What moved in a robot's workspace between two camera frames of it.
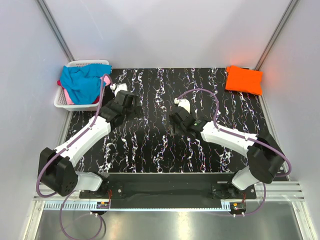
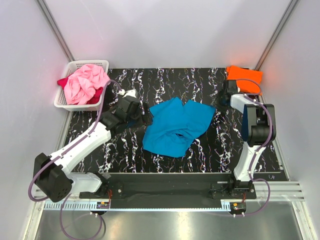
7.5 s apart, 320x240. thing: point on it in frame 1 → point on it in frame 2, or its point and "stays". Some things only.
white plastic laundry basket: x=61 y=100 stays
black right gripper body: x=176 y=129 → x=222 y=94
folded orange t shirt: x=244 y=80 stays
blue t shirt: x=83 y=83 → x=175 y=126
